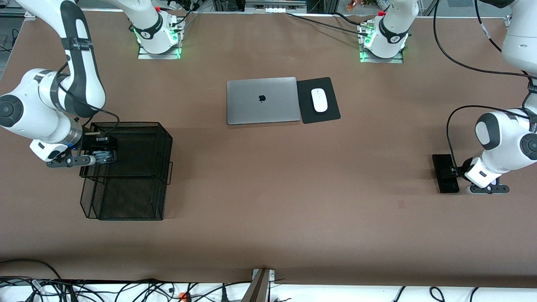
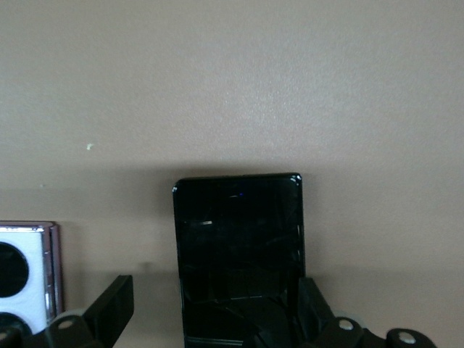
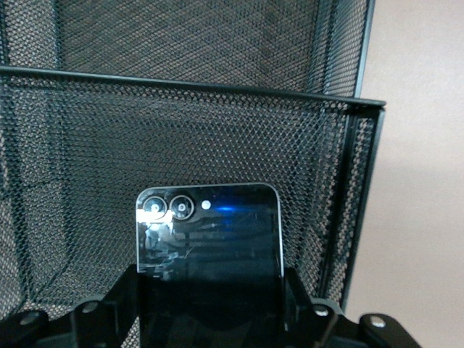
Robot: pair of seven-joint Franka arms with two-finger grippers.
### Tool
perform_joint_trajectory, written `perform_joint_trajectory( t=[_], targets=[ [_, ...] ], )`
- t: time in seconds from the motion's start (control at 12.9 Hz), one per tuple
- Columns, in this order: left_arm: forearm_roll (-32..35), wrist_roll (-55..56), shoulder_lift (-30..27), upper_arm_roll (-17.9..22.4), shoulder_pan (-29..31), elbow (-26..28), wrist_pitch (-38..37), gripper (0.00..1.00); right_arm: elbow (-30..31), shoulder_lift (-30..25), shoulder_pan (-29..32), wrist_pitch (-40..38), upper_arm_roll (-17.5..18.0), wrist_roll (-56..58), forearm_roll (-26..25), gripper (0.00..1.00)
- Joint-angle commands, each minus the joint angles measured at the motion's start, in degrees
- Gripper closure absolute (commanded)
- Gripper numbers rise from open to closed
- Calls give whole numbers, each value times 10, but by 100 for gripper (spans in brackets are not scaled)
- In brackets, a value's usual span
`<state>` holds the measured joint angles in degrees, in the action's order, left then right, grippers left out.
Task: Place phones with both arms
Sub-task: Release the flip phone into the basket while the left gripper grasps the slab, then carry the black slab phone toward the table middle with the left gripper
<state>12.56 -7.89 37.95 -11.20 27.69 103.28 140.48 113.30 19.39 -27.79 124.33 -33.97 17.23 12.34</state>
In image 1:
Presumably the small black flip phone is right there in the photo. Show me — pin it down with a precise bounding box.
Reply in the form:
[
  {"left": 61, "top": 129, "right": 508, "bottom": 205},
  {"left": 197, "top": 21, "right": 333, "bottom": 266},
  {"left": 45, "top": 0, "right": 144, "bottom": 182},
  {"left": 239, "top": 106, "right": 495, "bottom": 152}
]
[{"left": 93, "top": 150, "right": 117, "bottom": 165}]

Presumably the long black slab phone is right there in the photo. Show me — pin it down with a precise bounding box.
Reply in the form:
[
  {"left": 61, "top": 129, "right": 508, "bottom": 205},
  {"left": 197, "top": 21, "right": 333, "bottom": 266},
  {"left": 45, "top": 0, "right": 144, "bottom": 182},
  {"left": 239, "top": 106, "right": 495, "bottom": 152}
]
[{"left": 432, "top": 154, "right": 460, "bottom": 194}]

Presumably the black mesh two-tier tray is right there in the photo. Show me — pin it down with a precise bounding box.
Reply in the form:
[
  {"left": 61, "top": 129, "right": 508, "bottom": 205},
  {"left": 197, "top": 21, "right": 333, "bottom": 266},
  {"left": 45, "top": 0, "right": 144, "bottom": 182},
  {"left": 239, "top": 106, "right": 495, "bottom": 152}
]
[{"left": 79, "top": 122, "right": 174, "bottom": 221}]

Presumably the silver closed laptop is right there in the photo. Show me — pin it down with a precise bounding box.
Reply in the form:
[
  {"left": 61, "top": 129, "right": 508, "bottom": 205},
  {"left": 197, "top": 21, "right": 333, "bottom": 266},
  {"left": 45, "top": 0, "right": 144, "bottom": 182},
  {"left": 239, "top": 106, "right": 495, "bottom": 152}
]
[{"left": 227, "top": 77, "right": 302, "bottom": 125}]

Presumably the white computer mouse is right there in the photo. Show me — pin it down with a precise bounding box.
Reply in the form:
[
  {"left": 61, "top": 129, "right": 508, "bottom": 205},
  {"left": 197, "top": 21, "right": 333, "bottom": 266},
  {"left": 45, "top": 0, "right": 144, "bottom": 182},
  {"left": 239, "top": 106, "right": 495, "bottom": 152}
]
[{"left": 311, "top": 88, "right": 328, "bottom": 113}]

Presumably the black mouse pad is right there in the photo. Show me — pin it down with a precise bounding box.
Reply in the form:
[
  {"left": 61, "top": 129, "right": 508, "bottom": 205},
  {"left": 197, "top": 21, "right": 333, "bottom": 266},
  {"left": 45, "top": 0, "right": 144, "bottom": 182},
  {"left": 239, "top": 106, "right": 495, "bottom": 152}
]
[{"left": 296, "top": 77, "right": 341, "bottom": 125}]

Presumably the white power strip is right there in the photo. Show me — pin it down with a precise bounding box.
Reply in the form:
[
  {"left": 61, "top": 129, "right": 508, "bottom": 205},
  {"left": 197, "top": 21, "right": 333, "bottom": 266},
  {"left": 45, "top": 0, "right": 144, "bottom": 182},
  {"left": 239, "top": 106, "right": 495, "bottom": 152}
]
[{"left": 245, "top": 0, "right": 307, "bottom": 14}]

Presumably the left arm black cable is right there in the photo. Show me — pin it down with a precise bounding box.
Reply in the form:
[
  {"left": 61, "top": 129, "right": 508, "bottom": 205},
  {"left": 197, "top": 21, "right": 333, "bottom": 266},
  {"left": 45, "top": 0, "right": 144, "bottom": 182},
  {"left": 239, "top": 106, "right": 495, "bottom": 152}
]
[{"left": 432, "top": 0, "right": 537, "bottom": 170}]

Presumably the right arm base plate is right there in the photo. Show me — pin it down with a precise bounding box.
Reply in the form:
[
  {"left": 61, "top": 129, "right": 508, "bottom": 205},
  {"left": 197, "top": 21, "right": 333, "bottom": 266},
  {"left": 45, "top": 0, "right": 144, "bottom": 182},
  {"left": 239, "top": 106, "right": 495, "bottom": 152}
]
[{"left": 138, "top": 19, "right": 183, "bottom": 60}]

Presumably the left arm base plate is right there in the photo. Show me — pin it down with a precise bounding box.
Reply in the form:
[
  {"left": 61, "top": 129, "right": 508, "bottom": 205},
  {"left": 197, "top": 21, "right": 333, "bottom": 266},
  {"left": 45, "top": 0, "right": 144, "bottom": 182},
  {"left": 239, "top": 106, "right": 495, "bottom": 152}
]
[{"left": 358, "top": 21, "right": 404, "bottom": 64}]

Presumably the black looping floor cable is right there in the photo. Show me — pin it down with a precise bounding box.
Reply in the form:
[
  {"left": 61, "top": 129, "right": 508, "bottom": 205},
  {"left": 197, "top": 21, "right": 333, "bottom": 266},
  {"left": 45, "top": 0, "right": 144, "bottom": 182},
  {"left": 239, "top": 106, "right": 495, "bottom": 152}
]
[{"left": 0, "top": 259, "right": 63, "bottom": 282}]

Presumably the black base cable bundle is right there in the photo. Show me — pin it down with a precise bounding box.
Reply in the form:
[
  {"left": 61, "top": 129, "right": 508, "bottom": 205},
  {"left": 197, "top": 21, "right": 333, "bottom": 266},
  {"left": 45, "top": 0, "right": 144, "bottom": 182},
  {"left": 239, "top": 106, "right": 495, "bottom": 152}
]
[{"left": 170, "top": 4, "right": 201, "bottom": 36}]

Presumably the curved black floor cable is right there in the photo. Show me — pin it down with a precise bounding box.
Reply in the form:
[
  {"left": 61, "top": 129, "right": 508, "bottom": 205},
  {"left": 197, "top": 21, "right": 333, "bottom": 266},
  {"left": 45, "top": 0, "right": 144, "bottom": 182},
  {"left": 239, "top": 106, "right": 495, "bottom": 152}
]
[{"left": 185, "top": 281, "right": 253, "bottom": 302}]

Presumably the short black table cable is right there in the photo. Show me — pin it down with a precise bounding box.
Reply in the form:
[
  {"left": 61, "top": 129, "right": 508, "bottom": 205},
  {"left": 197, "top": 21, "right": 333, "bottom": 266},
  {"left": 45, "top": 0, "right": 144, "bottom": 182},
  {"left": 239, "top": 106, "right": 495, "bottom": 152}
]
[{"left": 331, "top": 11, "right": 365, "bottom": 26}]

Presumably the grey metal camera stand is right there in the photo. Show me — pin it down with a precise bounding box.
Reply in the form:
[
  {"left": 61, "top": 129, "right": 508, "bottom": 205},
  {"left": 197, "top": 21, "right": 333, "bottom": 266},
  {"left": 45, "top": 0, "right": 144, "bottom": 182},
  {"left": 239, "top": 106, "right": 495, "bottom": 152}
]
[{"left": 241, "top": 268, "right": 276, "bottom": 302}]

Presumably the long black table cable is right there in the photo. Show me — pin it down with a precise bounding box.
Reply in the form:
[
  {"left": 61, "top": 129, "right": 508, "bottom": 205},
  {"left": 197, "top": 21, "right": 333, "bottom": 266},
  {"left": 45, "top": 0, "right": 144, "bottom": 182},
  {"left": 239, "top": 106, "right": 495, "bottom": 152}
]
[{"left": 287, "top": 12, "right": 370, "bottom": 36}]

